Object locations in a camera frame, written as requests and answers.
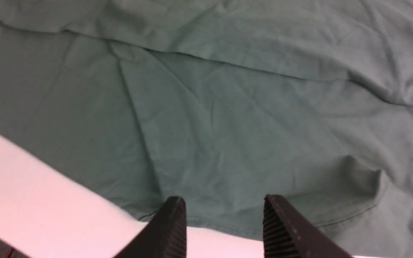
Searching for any green long sleeve shirt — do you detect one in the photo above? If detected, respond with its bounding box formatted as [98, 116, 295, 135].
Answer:
[0, 0, 413, 258]

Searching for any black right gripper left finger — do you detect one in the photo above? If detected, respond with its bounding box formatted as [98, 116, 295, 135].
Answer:
[115, 196, 187, 258]

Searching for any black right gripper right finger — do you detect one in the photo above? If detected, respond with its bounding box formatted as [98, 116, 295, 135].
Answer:
[263, 195, 351, 258]

